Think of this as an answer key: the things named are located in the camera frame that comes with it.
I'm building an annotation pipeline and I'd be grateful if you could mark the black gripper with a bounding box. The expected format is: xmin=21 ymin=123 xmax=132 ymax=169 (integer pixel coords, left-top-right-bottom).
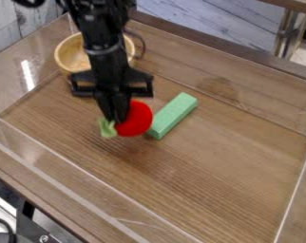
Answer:
xmin=69 ymin=67 xmax=153 ymax=123

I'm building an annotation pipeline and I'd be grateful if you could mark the red plush fruit green stem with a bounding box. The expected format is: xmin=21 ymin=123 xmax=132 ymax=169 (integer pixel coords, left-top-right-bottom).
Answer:
xmin=98 ymin=100 xmax=153 ymax=138

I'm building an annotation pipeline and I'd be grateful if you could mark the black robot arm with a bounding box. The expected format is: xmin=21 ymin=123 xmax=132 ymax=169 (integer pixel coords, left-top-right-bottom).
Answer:
xmin=58 ymin=0 xmax=153 ymax=123

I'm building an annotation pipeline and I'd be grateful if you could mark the green rectangular block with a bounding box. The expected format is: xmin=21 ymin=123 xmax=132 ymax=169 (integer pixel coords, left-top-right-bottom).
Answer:
xmin=146 ymin=92 xmax=197 ymax=140

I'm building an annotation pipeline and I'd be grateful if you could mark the wooden bowl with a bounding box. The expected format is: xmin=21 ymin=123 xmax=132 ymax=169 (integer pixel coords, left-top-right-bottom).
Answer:
xmin=54 ymin=33 xmax=136 ymax=75

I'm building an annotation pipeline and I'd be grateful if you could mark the clear acrylic tray wall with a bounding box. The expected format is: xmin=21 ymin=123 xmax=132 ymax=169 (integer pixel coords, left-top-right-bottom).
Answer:
xmin=0 ymin=118 xmax=201 ymax=243

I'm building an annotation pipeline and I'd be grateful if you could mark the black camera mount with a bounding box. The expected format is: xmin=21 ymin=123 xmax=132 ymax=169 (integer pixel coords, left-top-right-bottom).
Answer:
xmin=0 ymin=201 xmax=62 ymax=243

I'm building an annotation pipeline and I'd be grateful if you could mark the wooden chair frame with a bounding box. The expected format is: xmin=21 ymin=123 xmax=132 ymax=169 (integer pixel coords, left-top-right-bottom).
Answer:
xmin=260 ymin=0 xmax=306 ymax=60

